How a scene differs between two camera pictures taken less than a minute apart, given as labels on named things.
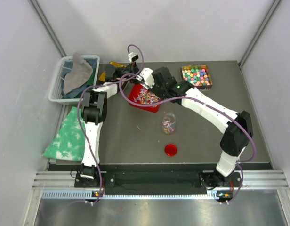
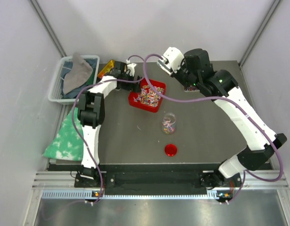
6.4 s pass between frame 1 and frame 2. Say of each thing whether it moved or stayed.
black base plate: stayed
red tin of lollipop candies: stayed
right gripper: moved
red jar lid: stayed
